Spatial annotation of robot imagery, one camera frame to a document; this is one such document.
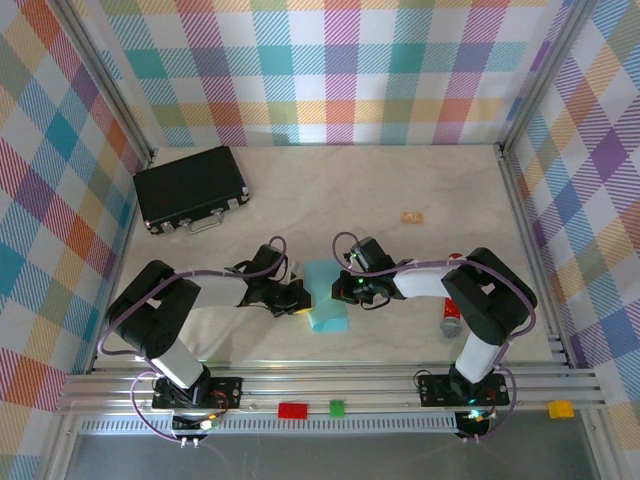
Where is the light blue paper sheet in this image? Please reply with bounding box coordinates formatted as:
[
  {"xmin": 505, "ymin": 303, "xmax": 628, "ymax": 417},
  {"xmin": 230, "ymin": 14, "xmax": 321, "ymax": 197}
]
[{"xmin": 304, "ymin": 258, "xmax": 351, "ymax": 335}]

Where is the black controller board with LED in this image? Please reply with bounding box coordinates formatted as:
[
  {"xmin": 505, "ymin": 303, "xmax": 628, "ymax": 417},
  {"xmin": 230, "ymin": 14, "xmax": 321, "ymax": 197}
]
[
  {"xmin": 455, "ymin": 408, "xmax": 492, "ymax": 444},
  {"xmin": 171, "ymin": 412, "xmax": 222, "ymax": 449}
]

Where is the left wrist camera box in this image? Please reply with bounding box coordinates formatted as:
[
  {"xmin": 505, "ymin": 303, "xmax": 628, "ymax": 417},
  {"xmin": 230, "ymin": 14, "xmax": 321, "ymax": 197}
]
[{"xmin": 277, "ymin": 259, "xmax": 304, "ymax": 287}]

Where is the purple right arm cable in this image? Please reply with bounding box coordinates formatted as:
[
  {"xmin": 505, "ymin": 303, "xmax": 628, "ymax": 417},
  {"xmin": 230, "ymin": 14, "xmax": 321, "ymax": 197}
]
[{"xmin": 332, "ymin": 231, "xmax": 539, "ymax": 444}]

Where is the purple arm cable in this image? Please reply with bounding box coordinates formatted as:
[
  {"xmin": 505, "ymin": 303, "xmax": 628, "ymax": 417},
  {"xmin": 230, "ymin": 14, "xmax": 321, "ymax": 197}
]
[
  {"xmin": 98, "ymin": 235, "xmax": 289, "ymax": 446},
  {"xmin": 332, "ymin": 231, "xmax": 539, "ymax": 444}
]

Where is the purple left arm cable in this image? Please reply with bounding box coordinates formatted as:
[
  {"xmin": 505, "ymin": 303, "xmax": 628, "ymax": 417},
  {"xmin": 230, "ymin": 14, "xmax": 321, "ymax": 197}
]
[{"xmin": 98, "ymin": 235, "xmax": 289, "ymax": 446}]

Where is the aluminium mounting rail frame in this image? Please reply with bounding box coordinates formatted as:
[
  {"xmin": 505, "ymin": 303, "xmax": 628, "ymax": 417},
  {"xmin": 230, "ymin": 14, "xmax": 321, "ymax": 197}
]
[{"xmin": 54, "ymin": 362, "xmax": 609, "ymax": 416}]

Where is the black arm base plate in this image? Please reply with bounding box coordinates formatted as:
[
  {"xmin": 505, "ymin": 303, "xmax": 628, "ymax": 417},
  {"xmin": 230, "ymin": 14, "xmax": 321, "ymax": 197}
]
[
  {"xmin": 151, "ymin": 375, "xmax": 245, "ymax": 412},
  {"xmin": 417, "ymin": 373, "xmax": 512, "ymax": 407}
]

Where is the grey slotted cable duct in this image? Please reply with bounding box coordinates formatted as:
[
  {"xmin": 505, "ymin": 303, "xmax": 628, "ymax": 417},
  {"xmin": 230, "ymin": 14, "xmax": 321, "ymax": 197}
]
[{"xmin": 78, "ymin": 416, "xmax": 460, "ymax": 436}]

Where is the black briefcase with metal handle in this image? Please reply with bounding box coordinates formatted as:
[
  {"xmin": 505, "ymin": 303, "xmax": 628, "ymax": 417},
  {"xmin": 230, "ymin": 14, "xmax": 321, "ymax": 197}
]
[{"xmin": 132, "ymin": 145, "xmax": 253, "ymax": 235}]

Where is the aluminium side rail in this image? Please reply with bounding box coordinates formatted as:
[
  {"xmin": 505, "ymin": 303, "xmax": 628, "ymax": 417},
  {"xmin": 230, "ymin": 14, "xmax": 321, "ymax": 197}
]
[{"xmin": 497, "ymin": 144, "xmax": 575, "ymax": 369}]

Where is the aluminium corner post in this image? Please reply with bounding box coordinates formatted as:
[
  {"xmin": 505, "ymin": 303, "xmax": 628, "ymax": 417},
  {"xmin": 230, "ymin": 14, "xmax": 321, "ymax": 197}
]
[
  {"xmin": 497, "ymin": 0, "xmax": 601, "ymax": 156},
  {"xmin": 47, "ymin": 0, "xmax": 160, "ymax": 169}
]

